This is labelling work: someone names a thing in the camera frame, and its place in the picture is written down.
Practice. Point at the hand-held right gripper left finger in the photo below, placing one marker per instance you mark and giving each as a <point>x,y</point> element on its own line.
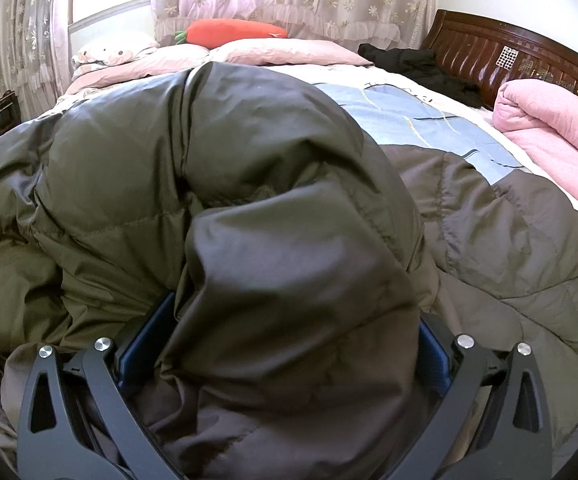
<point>141,340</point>

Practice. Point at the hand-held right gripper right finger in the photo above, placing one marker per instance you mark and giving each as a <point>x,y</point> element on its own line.
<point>435,355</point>

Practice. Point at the brown down jacket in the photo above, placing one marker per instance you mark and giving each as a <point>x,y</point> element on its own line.
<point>269,210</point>

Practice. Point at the pink cartoon bed sheet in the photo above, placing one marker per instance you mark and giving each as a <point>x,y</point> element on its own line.
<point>469,115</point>

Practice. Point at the pink folded quilt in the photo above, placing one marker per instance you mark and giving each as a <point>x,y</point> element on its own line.
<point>554,130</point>

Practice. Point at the pink pillow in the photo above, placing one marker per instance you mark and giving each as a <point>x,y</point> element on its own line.
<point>289,52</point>
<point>159,60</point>

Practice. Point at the black clothing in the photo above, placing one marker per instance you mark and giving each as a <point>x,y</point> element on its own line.
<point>419,67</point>

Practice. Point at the white floral pillow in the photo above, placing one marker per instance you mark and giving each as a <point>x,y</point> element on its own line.
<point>114,50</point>

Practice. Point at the dark wooden bed headboard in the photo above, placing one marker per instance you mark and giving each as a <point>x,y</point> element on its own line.
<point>469,45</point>

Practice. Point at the orange carrot plush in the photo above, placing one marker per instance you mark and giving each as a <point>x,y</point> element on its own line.
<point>234,32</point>

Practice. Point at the pink floral lace curtain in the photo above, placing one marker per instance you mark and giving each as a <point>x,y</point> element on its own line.
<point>29,35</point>
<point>344,0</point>

